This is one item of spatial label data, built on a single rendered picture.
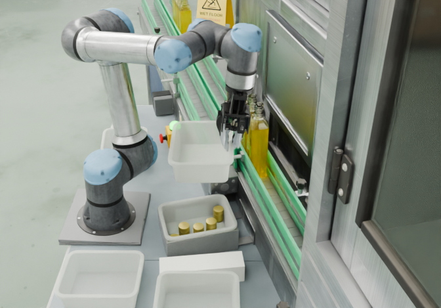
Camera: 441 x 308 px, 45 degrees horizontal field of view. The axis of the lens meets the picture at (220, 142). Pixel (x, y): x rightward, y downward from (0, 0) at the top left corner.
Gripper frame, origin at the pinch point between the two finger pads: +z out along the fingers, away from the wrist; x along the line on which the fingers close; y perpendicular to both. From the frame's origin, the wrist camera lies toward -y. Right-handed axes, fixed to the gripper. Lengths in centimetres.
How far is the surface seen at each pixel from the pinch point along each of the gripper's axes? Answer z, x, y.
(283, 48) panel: -16.3, 16.9, -34.7
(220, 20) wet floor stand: 90, 19, -356
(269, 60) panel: -6.7, 15.3, -46.3
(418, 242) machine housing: -47, 8, 87
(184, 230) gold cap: 31.4, -10.1, 1.3
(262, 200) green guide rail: 17.6, 12.2, 1.1
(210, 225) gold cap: 30.2, -2.1, -0.5
